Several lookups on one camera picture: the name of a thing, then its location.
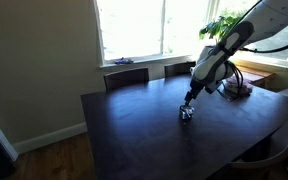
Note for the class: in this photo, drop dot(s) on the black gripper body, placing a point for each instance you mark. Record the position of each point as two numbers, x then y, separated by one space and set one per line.
195 89

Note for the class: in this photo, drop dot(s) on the small steel measuring cup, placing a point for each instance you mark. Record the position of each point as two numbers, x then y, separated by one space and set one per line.
186 107

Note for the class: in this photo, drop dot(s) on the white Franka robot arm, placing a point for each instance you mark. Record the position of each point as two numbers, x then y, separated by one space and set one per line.
267 16

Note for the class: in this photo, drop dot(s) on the dark wooden dining chair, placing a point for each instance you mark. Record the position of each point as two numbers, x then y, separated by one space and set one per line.
179 69
127 78

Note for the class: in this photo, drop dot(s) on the crinkled plastic bag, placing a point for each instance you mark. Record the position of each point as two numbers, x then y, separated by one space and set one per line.
245 88

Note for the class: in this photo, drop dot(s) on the wooden window bench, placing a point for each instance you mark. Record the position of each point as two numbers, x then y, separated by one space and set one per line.
257 75

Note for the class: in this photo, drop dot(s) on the green leafy houseplant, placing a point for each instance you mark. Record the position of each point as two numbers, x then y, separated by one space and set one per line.
217 28

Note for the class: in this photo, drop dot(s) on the purple item on sill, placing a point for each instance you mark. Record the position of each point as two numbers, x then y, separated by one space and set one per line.
124 61

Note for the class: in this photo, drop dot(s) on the white framed window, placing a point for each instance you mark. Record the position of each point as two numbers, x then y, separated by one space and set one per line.
284 40
134 26

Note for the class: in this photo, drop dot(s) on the white baseboard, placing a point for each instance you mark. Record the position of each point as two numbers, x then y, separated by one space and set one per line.
50 138

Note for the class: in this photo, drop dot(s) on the white door frame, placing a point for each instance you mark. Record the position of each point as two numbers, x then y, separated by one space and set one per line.
4 140

